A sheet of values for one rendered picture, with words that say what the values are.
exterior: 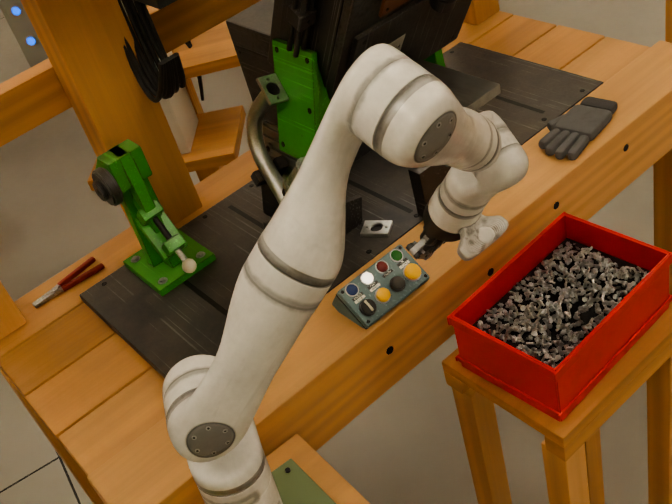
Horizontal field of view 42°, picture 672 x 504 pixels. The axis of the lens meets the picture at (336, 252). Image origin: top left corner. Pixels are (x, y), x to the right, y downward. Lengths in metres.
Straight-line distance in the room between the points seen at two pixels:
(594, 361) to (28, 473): 1.90
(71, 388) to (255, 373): 0.72
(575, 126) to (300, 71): 0.58
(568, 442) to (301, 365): 0.44
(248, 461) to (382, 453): 1.37
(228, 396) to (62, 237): 2.82
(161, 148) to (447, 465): 1.14
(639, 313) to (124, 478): 0.85
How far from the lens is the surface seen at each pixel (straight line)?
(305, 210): 0.87
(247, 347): 0.93
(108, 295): 1.75
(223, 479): 1.08
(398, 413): 2.52
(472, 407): 1.56
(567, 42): 2.19
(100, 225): 3.71
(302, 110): 1.55
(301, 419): 1.45
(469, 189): 1.18
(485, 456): 1.68
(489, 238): 1.27
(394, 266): 1.50
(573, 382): 1.39
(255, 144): 1.65
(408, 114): 0.81
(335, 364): 1.43
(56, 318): 1.80
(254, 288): 0.91
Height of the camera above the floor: 1.91
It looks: 38 degrees down
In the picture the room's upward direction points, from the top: 17 degrees counter-clockwise
